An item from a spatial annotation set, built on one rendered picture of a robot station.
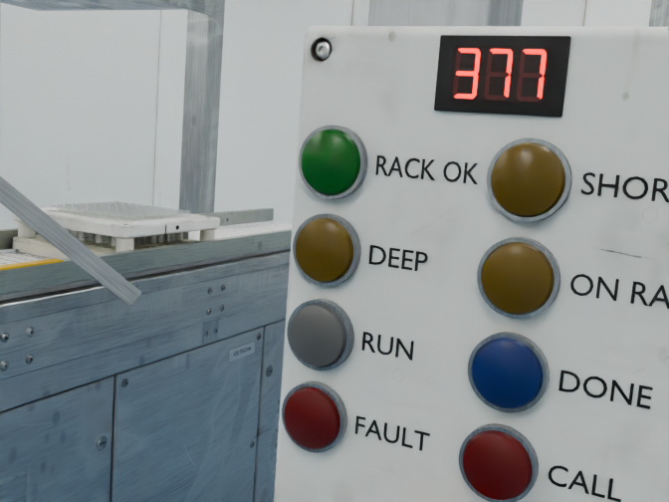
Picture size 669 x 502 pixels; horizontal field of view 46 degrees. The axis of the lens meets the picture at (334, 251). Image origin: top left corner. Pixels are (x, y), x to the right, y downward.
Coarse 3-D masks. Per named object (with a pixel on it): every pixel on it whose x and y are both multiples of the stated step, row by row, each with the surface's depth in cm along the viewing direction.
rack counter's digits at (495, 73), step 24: (456, 48) 29; (480, 48) 29; (504, 48) 28; (528, 48) 28; (456, 72) 29; (480, 72) 29; (504, 72) 28; (528, 72) 28; (456, 96) 29; (480, 96) 29; (504, 96) 28; (528, 96) 28
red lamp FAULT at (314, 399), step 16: (288, 400) 33; (304, 400) 33; (320, 400) 33; (288, 416) 33; (304, 416) 33; (320, 416) 33; (336, 416) 33; (304, 432) 33; (320, 432) 33; (336, 432) 33; (320, 448) 33
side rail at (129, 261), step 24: (216, 240) 137; (240, 240) 143; (264, 240) 150; (288, 240) 159; (48, 264) 103; (72, 264) 107; (120, 264) 116; (144, 264) 120; (168, 264) 126; (0, 288) 97; (24, 288) 100
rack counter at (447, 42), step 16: (448, 48) 29; (560, 48) 27; (448, 64) 29; (560, 64) 28; (448, 80) 29; (560, 80) 28; (448, 96) 29; (560, 96) 28; (464, 112) 29; (480, 112) 29; (496, 112) 29; (512, 112) 28; (528, 112) 28; (544, 112) 28; (560, 112) 28
